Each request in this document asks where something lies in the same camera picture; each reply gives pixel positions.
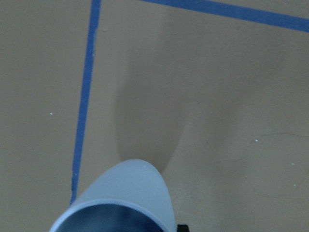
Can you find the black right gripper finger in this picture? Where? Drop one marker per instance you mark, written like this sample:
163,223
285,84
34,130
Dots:
182,228

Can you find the light blue plastic cup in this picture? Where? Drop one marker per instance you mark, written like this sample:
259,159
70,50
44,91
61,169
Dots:
132,196

